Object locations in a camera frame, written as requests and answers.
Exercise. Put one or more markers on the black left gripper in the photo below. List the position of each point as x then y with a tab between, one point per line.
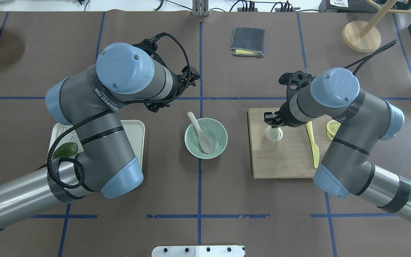
179	91

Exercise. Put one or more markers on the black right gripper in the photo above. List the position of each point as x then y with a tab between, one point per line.
280	118

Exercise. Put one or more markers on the white ceramic spoon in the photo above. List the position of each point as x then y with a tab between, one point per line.
204	142

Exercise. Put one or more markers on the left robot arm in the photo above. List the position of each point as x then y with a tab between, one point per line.
95	153

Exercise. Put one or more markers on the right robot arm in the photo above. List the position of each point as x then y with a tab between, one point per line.
364	119

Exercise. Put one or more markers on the bamboo cutting board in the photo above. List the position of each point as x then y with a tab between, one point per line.
291	157

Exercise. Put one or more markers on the yellow plastic knife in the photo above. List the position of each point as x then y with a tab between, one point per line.
313	146

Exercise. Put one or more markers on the lemon slice top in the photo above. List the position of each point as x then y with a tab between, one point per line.
332	127

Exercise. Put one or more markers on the yellow sponge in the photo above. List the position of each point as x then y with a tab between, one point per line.
241	52

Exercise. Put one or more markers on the grey folded cloth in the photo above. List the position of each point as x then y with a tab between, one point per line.
248	38

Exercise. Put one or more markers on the wooden stand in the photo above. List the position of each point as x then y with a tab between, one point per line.
364	37

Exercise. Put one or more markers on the white bear tray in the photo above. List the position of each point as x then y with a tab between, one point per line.
134	129

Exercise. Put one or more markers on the green avocado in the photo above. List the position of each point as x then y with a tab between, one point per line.
65	150

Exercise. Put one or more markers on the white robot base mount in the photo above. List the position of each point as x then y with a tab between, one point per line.
199	251

